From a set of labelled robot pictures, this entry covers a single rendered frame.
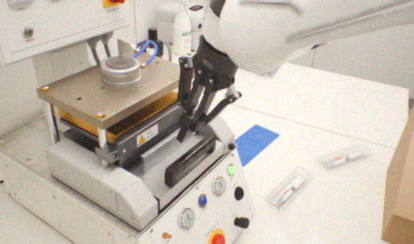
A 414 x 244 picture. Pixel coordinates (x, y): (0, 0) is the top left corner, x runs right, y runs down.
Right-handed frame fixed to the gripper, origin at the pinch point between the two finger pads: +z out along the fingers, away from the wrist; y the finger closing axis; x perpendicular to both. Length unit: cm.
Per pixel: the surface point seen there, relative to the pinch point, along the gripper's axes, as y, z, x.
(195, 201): 9.1, 14.1, -1.8
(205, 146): 3.9, 4.5, 3.1
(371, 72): 20, 80, 251
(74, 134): -19.1, 14.0, -9.7
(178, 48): -50, 43, 74
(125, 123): -9.6, 3.8, -6.6
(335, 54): -11, 82, 245
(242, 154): 5.9, 31.0, 35.5
